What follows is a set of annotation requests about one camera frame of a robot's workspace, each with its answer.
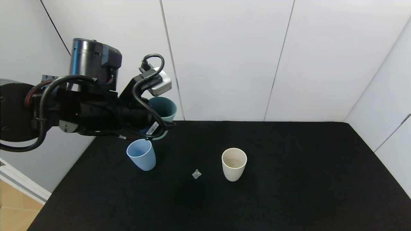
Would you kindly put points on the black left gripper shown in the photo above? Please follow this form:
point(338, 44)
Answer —
point(154, 128)

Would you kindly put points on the teal plastic cup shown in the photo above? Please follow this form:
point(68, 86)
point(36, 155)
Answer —
point(165, 109)

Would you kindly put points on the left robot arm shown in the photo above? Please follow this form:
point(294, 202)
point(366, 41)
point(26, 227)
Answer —
point(93, 61)

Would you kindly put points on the light blue plastic cup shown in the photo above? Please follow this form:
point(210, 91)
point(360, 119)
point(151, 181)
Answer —
point(143, 158)

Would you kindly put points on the small clear plastic piece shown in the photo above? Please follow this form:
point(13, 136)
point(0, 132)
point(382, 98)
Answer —
point(196, 174)

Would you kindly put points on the cream plastic cup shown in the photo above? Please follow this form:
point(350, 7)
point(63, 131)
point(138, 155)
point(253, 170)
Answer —
point(233, 173)

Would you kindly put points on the white floor trim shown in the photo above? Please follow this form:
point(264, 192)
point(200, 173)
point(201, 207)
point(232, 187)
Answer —
point(22, 185)

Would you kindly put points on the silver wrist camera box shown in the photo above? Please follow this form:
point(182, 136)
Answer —
point(162, 85)

